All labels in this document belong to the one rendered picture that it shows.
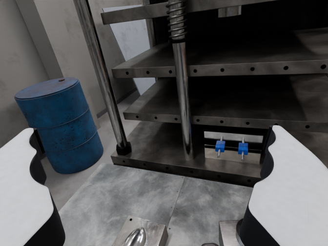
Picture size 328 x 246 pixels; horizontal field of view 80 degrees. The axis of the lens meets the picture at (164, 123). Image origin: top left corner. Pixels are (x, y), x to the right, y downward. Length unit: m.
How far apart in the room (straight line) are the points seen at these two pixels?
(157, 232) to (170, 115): 0.55
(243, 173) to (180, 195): 0.33
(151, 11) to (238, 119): 0.61
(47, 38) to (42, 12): 0.27
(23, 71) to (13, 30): 0.44
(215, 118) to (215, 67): 0.25
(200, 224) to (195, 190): 0.16
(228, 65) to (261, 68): 0.13
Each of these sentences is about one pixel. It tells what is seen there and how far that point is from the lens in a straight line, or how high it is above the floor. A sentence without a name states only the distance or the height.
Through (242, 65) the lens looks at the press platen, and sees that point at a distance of 0.88.
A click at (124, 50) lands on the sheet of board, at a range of 3.54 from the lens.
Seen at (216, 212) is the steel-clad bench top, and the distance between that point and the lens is 0.88.
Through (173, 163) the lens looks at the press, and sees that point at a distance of 1.10.
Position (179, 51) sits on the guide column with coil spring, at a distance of 0.85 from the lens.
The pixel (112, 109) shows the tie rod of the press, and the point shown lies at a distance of 1.10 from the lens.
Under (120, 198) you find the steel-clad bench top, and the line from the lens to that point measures 0.98.
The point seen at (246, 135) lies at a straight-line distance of 1.01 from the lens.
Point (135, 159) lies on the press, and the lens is 1.18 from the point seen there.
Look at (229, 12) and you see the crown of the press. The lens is 1.11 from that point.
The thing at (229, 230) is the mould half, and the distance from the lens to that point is 0.71.
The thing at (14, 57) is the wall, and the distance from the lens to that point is 2.93.
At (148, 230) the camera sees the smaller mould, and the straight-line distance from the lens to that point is 0.77.
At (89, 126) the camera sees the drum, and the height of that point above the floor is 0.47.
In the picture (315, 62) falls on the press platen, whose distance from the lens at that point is 0.91.
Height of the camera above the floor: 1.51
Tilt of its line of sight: 30 degrees down
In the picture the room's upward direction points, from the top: 9 degrees counter-clockwise
